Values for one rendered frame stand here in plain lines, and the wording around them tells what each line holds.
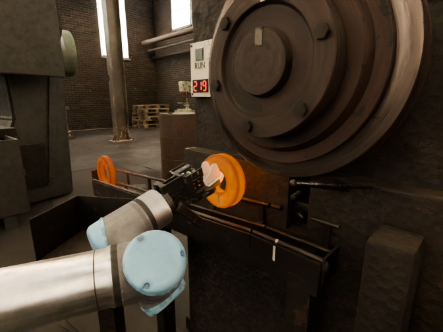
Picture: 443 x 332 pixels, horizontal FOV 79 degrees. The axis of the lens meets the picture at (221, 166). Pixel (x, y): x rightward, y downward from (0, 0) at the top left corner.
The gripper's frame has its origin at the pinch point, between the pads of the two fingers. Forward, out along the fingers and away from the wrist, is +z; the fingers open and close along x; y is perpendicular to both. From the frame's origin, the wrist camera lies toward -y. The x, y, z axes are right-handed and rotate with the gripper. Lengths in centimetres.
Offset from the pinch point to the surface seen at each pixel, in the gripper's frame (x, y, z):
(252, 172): -3.9, -2.9, 8.6
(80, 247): 34, -16, -35
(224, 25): -10.5, 36.4, 0.3
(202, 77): 21.9, 23.3, 19.8
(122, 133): 631, -141, 239
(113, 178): 80, -19, -3
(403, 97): -41.1, 20.3, 5.5
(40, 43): 244, 60, 36
